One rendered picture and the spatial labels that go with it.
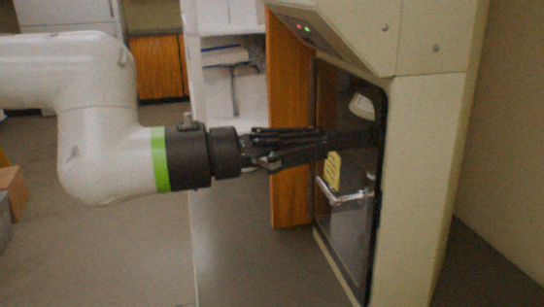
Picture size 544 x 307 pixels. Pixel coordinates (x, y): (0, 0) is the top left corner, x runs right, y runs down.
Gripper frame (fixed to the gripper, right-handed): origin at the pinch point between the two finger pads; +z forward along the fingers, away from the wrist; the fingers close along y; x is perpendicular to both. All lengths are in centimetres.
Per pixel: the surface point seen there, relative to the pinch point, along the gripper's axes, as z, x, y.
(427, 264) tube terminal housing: 14.5, 23.1, -4.6
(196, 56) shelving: -17, 5, 111
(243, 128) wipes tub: -5, 22, 69
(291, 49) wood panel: 0.9, -8.6, 32.5
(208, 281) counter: -22.4, 37.0, 17.1
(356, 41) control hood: -1.3, -15.1, -4.6
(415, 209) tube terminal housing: 10.5, 11.4, -4.6
